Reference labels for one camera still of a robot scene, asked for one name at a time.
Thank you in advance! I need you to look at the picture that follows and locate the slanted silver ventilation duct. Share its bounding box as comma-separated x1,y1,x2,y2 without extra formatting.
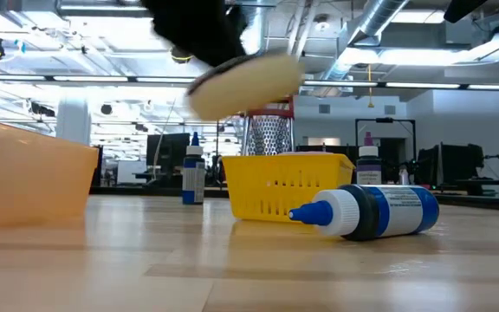
318,0,411,83

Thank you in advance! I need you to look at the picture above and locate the blue dye bottle white cap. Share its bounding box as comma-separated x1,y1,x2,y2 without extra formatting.
288,184,440,243
181,131,206,205

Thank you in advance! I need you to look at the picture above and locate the wide silver ventilation duct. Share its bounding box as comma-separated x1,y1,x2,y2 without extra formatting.
240,0,273,55

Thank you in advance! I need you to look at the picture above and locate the metal box grater red base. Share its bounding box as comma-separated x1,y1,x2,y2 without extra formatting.
240,97,296,157

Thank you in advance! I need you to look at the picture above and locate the orange translucent plastic bowl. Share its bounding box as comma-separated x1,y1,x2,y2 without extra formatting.
0,114,100,233

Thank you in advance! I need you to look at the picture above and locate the white building column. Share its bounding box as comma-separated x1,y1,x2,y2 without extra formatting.
55,97,93,146

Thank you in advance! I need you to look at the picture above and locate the black computer monitor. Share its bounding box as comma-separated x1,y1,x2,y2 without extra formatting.
146,133,191,179

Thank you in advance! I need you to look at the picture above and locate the yellow plastic basket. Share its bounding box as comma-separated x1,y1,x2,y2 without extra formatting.
221,152,357,224

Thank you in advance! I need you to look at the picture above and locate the black metal gantry frame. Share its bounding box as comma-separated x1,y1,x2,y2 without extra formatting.
354,117,418,174

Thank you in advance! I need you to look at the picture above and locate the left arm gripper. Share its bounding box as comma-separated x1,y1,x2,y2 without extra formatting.
140,0,251,68

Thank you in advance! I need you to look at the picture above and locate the overhead light bar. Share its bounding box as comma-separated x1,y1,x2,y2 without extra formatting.
0,74,499,91

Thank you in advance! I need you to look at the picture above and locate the dark workstation equipment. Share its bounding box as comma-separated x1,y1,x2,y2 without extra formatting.
417,142,485,194

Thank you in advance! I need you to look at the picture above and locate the purple-capped dark bottle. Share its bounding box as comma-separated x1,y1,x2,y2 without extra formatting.
355,131,383,186

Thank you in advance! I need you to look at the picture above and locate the yellow hanging cord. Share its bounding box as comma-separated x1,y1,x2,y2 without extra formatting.
366,63,375,109

